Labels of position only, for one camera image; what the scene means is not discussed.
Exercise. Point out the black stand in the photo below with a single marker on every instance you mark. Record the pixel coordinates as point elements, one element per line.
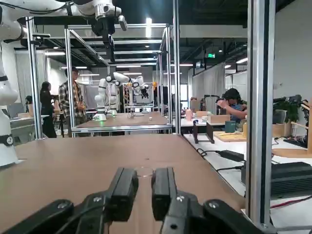
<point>209,132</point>

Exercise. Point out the glass test tube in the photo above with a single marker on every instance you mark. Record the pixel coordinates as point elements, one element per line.
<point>145,176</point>

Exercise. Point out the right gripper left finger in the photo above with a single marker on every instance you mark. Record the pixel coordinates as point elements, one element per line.
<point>122,195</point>

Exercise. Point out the person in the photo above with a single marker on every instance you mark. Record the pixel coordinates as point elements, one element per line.
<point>47,109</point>
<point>73,102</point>
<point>234,107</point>

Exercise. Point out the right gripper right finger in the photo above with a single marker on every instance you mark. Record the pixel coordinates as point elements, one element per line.
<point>163,195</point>

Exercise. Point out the slim black power adapter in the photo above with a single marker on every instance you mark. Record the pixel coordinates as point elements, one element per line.
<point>231,155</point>

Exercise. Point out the pink bottle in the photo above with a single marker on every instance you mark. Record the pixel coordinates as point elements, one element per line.
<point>189,114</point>

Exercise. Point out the wooden board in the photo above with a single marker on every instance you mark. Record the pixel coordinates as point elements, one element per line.
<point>229,137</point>

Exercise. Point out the thin aluminium post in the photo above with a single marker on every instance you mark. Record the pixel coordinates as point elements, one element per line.
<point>176,73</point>

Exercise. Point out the large black ridged power supply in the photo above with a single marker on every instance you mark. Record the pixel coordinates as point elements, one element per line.
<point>292,179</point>

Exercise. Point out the wooden box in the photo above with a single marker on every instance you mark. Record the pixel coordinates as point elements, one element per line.
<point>219,120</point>

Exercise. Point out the aluminium cage frame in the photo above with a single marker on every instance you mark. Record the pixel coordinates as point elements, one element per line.
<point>33,73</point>

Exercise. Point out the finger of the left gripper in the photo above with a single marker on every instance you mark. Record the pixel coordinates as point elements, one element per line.
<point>111,48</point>

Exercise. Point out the background brown table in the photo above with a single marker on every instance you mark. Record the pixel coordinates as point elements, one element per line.
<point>122,122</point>

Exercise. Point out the green mug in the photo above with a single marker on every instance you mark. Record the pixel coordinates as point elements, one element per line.
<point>230,126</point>

